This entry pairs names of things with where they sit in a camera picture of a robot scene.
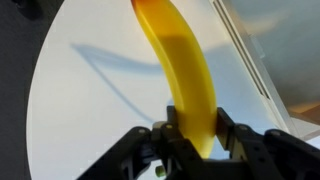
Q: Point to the light wooden slotted tray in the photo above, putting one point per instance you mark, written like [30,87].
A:
[293,66]

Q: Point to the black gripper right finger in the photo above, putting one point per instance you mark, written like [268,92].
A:
[273,153]

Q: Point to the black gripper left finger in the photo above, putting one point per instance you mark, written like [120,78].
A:
[160,156]

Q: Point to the yellow banana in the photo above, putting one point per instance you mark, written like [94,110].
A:
[186,83]

